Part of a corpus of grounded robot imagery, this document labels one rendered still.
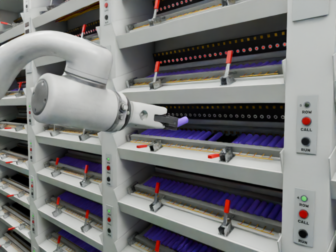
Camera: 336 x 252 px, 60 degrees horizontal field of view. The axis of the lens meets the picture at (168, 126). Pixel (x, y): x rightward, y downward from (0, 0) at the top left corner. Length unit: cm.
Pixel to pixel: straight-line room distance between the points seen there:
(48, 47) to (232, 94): 45
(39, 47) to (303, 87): 52
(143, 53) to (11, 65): 71
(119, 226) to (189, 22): 76
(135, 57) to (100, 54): 63
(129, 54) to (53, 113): 67
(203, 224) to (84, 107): 53
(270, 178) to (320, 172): 11
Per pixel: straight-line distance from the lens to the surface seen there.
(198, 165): 83
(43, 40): 52
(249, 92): 74
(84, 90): 51
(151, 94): 94
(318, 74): 68
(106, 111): 54
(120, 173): 111
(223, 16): 81
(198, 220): 91
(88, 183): 133
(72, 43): 52
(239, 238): 83
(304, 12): 71
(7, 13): 247
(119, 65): 109
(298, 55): 69
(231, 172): 78
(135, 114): 58
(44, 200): 177
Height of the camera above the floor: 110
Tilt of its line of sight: 4 degrees down
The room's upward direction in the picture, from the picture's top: straight up
